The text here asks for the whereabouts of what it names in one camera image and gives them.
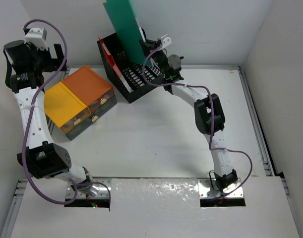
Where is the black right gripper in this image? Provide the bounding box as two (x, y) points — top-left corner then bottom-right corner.
(141, 38), (169, 77)

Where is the green notebook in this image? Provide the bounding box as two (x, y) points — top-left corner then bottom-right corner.
(103, 0), (145, 64)

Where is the red notebook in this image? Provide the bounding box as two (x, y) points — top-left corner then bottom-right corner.
(98, 38), (132, 93)

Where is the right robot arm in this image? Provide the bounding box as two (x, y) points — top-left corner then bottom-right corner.
(139, 40), (238, 192)

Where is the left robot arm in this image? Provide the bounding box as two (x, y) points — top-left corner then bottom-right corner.
(3, 40), (94, 197)

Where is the black mesh file rack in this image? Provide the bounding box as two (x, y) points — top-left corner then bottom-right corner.
(97, 33), (155, 103)

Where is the orange yellow drawer organizer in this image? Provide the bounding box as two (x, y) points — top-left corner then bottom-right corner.
(44, 65), (117, 140)

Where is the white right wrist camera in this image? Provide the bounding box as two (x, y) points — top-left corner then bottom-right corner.
(160, 34), (172, 49)

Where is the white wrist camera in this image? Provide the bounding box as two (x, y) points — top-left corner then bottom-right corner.
(160, 34), (172, 49)
(25, 27), (48, 51)

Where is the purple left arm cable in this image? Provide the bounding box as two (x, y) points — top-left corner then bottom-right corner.
(21, 19), (112, 205)

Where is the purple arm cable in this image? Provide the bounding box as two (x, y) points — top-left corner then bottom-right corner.
(142, 44), (253, 199)
(21, 19), (112, 205)

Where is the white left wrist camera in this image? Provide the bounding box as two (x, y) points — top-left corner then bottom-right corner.
(25, 27), (48, 51)

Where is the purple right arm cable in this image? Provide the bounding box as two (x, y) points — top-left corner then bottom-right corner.
(142, 44), (253, 199)

